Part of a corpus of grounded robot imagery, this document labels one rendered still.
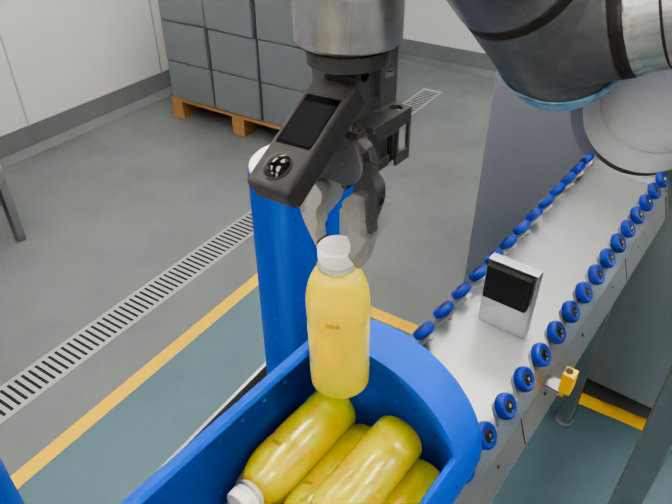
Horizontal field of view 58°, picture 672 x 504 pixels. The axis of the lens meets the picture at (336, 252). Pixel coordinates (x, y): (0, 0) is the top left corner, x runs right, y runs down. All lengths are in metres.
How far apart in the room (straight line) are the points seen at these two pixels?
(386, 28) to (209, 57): 3.73
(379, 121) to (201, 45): 3.68
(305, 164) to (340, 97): 0.07
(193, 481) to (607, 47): 0.67
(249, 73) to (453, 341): 3.00
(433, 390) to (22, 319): 2.39
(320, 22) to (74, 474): 1.98
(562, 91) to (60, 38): 4.10
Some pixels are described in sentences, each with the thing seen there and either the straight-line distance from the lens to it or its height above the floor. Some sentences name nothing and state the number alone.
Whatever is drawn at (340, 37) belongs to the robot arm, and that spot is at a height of 1.63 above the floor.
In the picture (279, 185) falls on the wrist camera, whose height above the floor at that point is 1.53.
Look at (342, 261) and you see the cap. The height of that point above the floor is 1.41.
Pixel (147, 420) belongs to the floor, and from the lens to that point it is 2.36.
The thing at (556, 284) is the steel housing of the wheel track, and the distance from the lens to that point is 1.42.
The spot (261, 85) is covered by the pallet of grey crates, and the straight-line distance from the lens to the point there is 3.96.
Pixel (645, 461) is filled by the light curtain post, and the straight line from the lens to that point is 1.55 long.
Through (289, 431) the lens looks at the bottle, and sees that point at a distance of 0.81.
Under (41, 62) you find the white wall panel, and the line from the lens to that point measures 4.40.
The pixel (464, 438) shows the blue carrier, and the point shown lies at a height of 1.15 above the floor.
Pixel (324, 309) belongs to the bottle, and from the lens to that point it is 0.62.
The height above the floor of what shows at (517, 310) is 1.00.
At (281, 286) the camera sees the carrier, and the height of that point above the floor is 0.73.
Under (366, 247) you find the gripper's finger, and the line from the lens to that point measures 0.58.
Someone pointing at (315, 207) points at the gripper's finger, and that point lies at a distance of 0.59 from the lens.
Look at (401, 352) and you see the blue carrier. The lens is 0.76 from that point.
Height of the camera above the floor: 1.77
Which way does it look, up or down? 36 degrees down
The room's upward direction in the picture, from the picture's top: straight up
